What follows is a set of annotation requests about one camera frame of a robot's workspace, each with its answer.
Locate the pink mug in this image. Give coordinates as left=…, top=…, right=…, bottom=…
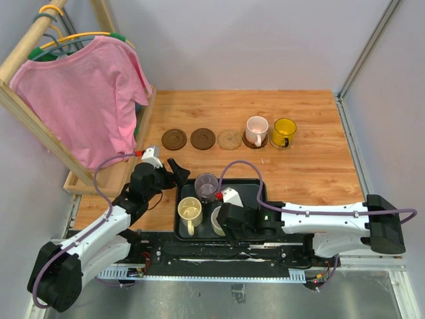
left=245, top=116, right=269, bottom=148

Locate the woven rattan coaster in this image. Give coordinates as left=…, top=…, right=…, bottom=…
left=216, top=129, right=242, bottom=150
left=270, top=135, right=292, bottom=150

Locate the purple cup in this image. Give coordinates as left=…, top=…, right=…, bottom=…
left=194, top=173, right=218, bottom=204

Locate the cream yellow mug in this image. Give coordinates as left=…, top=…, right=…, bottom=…
left=177, top=197, right=203, bottom=236

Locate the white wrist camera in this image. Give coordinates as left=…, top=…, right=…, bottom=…
left=216, top=187, right=244, bottom=207
left=135, top=146, right=163, bottom=169

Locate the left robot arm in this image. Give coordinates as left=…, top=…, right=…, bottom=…
left=27, top=158, right=191, bottom=312

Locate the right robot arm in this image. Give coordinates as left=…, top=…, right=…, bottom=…
left=217, top=194, right=406, bottom=266

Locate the wooden clothes rack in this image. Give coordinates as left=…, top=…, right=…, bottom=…
left=1, top=1, right=157, bottom=197

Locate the yellow clothes hanger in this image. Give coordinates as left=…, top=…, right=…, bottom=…
left=39, top=3, right=136, bottom=51

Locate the pink t-shirt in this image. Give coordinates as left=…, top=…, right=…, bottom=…
left=9, top=36, right=152, bottom=171

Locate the brown wooden coaster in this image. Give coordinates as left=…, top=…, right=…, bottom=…
left=161, top=128, right=187, bottom=151
left=242, top=132, right=268, bottom=150
left=191, top=128, right=216, bottom=150

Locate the white mug yellow handle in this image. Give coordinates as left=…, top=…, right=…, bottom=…
left=211, top=206, right=225, bottom=237

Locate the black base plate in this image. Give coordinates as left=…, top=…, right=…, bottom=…
left=121, top=232, right=340, bottom=280

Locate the grey clothes hanger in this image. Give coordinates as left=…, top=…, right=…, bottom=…
left=27, top=25, right=95, bottom=61

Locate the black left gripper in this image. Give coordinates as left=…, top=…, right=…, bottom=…
left=145, top=158, right=190, bottom=201

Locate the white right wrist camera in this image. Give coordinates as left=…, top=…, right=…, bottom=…
left=216, top=187, right=244, bottom=207

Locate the black serving tray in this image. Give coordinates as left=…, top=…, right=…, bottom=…
left=174, top=178, right=260, bottom=241

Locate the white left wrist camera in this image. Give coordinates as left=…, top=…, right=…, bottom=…
left=135, top=146, right=163, bottom=169

